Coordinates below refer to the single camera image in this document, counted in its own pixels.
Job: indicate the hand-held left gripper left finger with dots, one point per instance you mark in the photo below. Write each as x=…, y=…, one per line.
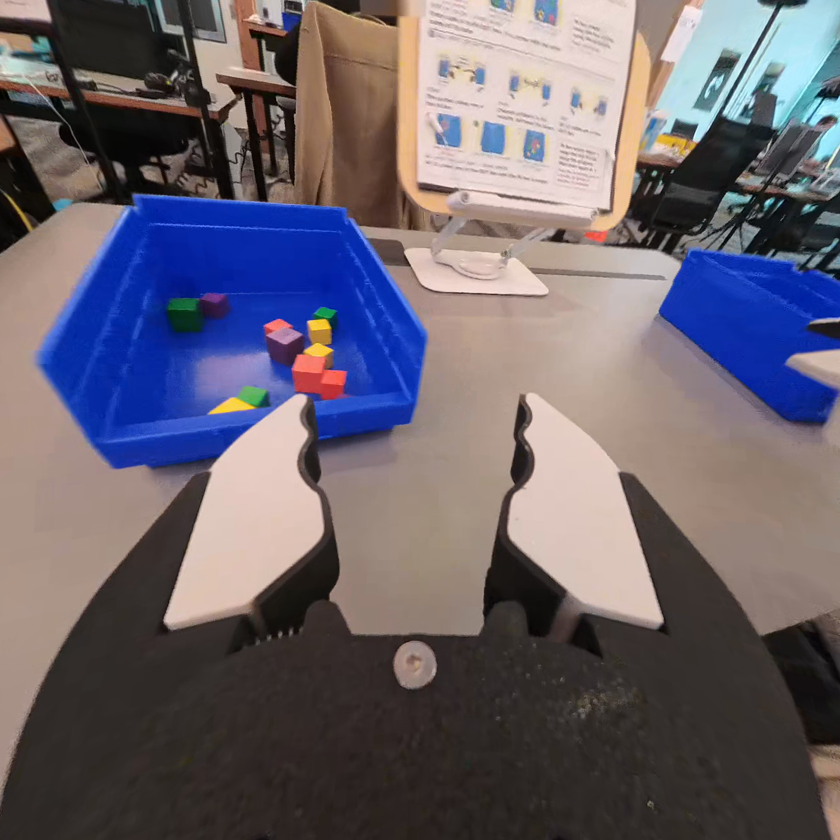
x=256, y=525

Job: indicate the green wooden cube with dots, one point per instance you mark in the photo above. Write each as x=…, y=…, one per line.
x=326, y=316
x=184, y=313
x=253, y=396

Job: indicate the small wooden table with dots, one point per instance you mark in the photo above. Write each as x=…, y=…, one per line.
x=262, y=82

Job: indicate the printed instruction sheet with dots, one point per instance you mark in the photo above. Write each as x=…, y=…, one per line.
x=525, y=65

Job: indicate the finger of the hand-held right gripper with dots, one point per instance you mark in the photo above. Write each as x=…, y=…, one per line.
x=823, y=367
x=830, y=328

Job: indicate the blue plastic bin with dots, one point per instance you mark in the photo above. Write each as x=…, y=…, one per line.
x=722, y=328
x=98, y=367

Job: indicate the black metal pole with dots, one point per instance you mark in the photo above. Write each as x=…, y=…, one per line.
x=79, y=98
x=200, y=85

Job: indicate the red wooden cube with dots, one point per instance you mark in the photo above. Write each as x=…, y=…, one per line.
x=307, y=374
x=333, y=384
x=277, y=325

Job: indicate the black monitor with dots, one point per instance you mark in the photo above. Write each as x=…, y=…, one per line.
x=111, y=39

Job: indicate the long wooden table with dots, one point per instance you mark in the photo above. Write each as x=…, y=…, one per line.
x=131, y=102
x=656, y=161

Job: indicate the black tripod stand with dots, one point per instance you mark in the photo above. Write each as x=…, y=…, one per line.
x=754, y=59

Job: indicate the wooden display board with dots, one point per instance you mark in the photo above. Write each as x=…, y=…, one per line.
x=640, y=98

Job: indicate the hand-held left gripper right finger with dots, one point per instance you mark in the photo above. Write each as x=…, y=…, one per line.
x=577, y=525

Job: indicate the tan hanging coat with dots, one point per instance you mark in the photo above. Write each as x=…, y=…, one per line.
x=348, y=118

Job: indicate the yellow wooden cube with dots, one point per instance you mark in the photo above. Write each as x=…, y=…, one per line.
x=229, y=407
x=319, y=332
x=320, y=354

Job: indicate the purple wooden cube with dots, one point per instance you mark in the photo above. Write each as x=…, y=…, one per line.
x=214, y=305
x=285, y=346

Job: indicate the black office chair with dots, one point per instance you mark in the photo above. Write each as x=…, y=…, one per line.
x=807, y=682
x=709, y=164

